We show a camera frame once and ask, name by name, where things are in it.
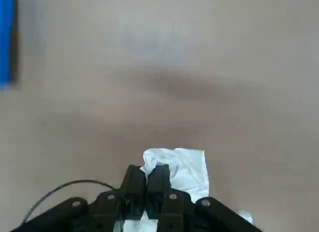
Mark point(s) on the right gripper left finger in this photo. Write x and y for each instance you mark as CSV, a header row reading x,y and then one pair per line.
x,y
109,212

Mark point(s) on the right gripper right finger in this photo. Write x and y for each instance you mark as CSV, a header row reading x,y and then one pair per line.
x,y
174,212

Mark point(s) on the white tissue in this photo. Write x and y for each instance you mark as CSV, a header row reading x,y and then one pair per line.
x,y
189,167

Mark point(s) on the folded blue cloth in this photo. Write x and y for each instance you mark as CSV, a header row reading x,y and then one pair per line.
x,y
5,37

